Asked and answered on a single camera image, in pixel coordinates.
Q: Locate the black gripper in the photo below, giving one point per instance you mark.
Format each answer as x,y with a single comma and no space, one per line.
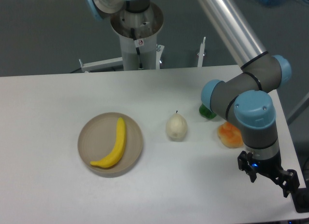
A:
269,165

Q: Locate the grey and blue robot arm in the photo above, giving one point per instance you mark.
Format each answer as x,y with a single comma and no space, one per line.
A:
243,101

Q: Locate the yellow banana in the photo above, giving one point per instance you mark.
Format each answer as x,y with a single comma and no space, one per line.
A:
118,150

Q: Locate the beige round plate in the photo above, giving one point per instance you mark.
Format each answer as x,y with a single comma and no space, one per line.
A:
98,137

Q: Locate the orange peach fruit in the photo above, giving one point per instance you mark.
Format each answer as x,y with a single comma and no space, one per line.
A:
229,135

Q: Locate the green pepper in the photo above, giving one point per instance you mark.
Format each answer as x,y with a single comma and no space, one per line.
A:
206,113

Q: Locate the pale white pear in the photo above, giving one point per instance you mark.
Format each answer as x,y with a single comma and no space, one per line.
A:
176,127

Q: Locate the white metal upright bracket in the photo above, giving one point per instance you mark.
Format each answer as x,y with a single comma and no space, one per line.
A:
201,53

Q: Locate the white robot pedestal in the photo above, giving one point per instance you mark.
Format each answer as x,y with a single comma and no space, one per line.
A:
137,34

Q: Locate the white metal frame bracket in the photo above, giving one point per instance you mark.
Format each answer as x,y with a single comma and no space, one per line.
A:
102,65

